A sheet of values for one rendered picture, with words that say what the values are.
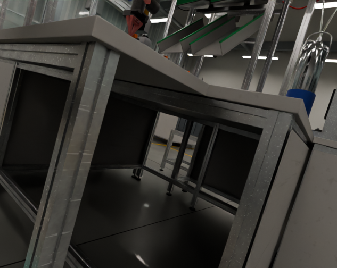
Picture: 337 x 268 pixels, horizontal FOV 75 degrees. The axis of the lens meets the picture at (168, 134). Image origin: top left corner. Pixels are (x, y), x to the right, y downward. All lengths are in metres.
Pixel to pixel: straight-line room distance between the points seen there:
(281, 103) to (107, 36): 0.35
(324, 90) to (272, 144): 11.20
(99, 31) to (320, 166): 1.08
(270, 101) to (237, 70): 12.54
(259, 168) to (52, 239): 0.41
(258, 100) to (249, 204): 0.22
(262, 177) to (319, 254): 0.81
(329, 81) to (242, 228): 11.36
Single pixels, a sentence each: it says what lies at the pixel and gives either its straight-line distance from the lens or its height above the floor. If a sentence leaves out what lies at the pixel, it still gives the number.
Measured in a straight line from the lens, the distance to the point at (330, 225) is 1.25.
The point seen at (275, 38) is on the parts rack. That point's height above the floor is 1.19.
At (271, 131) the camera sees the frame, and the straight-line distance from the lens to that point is 0.50.
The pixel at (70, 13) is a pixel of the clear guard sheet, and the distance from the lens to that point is 2.46.
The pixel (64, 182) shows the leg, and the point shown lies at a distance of 0.39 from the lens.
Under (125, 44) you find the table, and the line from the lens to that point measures 0.37.
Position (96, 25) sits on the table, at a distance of 0.35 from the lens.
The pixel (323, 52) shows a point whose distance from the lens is 1.62.
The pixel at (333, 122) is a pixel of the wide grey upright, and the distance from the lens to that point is 1.83.
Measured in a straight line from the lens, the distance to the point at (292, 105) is 0.50.
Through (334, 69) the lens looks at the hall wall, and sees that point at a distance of 11.95.
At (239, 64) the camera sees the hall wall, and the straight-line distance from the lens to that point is 13.12.
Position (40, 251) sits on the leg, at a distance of 0.44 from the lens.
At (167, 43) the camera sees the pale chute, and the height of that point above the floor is 1.04.
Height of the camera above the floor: 0.75
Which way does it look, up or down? 4 degrees down
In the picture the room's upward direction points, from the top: 16 degrees clockwise
